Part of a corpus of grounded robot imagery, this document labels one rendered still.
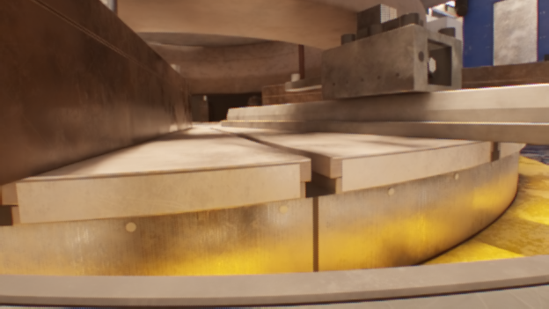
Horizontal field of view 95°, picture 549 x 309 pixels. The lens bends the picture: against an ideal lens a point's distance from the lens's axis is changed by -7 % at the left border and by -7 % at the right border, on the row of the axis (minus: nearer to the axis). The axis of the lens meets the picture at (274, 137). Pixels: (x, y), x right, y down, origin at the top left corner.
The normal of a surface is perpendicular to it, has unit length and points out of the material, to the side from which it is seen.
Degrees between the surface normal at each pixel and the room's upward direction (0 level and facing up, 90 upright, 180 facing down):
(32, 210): 90
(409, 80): 90
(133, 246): 90
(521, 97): 72
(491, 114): 90
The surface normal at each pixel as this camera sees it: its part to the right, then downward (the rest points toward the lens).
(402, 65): -0.84, 0.06
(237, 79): -0.15, 0.08
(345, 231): 0.36, 0.07
